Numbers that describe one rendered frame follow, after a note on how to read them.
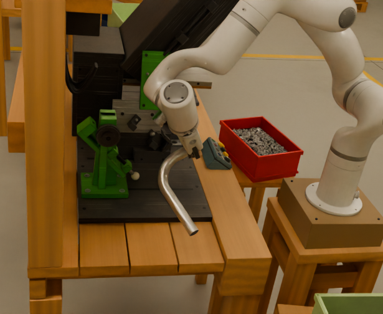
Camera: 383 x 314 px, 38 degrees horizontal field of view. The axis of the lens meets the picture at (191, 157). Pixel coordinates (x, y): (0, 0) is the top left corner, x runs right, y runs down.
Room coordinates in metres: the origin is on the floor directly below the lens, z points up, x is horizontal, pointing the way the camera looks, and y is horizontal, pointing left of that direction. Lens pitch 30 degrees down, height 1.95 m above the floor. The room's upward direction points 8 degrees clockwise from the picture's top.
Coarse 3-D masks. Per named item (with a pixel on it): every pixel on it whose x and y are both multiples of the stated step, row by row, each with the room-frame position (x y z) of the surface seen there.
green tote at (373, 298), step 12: (324, 300) 1.11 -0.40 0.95; (336, 300) 1.12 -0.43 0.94; (348, 300) 1.12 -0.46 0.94; (360, 300) 1.13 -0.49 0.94; (372, 300) 1.14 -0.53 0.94; (312, 312) 1.11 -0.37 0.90; (324, 312) 1.05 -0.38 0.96; (336, 312) 1.12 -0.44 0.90; (348, 312) 1.12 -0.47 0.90; (360, 312) 1.13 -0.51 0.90; (372, 312) 1.14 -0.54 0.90
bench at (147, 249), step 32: (64, 160) 1.71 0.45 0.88; (64, 192) 1.52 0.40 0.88; (64, 224) 1.35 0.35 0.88; (96, 224) 1.37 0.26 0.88; (128, 224) 1.39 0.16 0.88; (160, 224) 1.42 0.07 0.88; (64, 256) 1.21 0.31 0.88; (96, 256) 1.23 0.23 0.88; (128, 256) 1.26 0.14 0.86; (160, 256) 1.27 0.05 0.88; (192, 256) 1.29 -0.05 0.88; (32, 288) 1.15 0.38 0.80
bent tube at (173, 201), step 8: (176, 152) 1.44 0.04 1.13; (184, 152) 1.44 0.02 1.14; (200, 152) 1.44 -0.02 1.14; (168, 160) 1.42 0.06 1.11; (176, 160) 1.42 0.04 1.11; (160, 168) 1.40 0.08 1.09; (168, 168) 1.40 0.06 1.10; (160, 176) 1.38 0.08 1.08; (160, 184) 1.36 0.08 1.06; (168, 184) 1.37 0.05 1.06; (168, 192) 1.34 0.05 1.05; (168, 200) 1.33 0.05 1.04; (176, 200) 1.32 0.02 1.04; (176, 208) 1.30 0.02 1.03; (184, 216) 1.28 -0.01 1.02; (184, 224) 1.27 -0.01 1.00; (192, 224) 1.27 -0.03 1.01; (192, 232) 1.27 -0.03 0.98
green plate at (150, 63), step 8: (144, 56) 1.86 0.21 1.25; (152, 56) 1.87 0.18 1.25; (160, 56) 1.88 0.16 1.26; (144, 64) 1.86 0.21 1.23; (152, 64) 1.87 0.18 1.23; (144, 72) 1.85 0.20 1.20; (144, 80) 1.84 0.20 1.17; (144, 96) 1.83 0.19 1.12; (144, 104) 1.82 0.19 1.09; (152, 104) 1.83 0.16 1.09
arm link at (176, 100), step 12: (168, 84) 1.29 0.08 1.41; (180, 84) 1.28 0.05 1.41; (168, 96) 1.26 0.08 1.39; (180, 96) 1.26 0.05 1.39; (192, 96) 1.26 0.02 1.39; (168, 108) 1.24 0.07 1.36; (180, 108) 1.24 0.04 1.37; (192, 108) 1.28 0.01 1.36; (168, 120) 1.29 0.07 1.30; (180, 120) 1.27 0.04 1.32; (192, 120) 1.30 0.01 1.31
